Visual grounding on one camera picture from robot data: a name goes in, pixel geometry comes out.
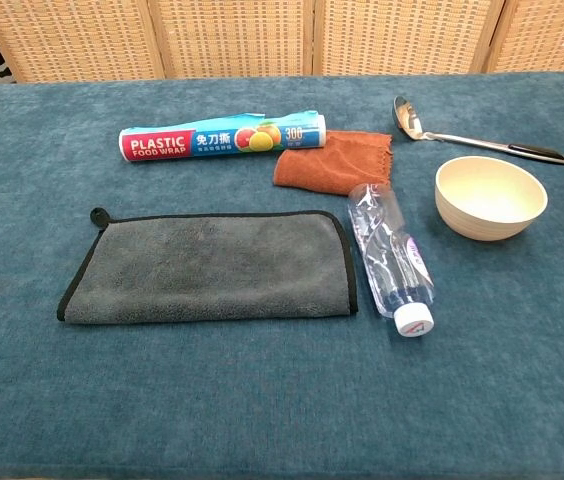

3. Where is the grey towel with black trim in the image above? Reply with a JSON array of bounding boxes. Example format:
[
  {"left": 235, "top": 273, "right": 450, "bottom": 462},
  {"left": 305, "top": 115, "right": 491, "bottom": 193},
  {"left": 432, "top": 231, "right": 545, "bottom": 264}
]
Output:
[{"left": 56, "top": 207, "right": 359, "bottom": 325}]

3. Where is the brown microfiber cloth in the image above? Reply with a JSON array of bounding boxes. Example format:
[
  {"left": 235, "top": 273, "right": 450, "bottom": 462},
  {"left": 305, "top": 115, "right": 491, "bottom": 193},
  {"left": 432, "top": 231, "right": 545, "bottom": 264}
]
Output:
[{"left": 272, "top": 129, "right": 394, "bottom": 197}]

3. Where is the clear plastic water bottle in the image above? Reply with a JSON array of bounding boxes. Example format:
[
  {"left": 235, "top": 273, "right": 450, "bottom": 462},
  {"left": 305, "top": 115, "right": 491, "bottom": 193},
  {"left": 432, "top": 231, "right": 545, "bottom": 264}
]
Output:
[{"left": 346, "top": 182, "right": 436, "bottom": 340}]

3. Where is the plastic food wrap roll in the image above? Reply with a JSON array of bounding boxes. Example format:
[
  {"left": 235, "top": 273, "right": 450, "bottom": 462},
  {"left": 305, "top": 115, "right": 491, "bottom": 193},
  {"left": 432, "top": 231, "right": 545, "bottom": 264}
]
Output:
[{"left": 118, "top": 108, "right": 327, "bottom": 164}]

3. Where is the blue table cloth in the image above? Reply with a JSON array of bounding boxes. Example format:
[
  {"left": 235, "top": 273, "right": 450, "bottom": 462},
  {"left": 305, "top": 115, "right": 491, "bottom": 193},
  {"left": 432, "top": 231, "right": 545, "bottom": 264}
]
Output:
[{"left": 0, "top": 72, "right": 564, "bottom": 480}]

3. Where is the cream plastic bowl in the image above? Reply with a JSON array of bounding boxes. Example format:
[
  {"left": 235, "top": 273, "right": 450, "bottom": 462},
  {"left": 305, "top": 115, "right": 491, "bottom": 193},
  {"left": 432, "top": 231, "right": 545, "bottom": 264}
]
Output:
[{"left": 434, "top": 155, "right": 549, "bottom": 243}]

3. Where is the wicker folding screen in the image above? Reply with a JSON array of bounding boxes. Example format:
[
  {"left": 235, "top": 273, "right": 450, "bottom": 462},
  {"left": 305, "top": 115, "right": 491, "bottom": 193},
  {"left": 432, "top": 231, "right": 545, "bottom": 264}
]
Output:
[{"left": 0, "top": 0, "right": 564, "bottom": 84}]

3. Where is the steel ladle with black handle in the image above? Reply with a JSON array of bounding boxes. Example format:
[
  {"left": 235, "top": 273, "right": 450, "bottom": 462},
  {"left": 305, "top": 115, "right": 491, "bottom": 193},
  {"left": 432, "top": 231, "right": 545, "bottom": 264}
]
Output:
[{"left": 392, "top": 95, "right": 564, "bottom": 174}]

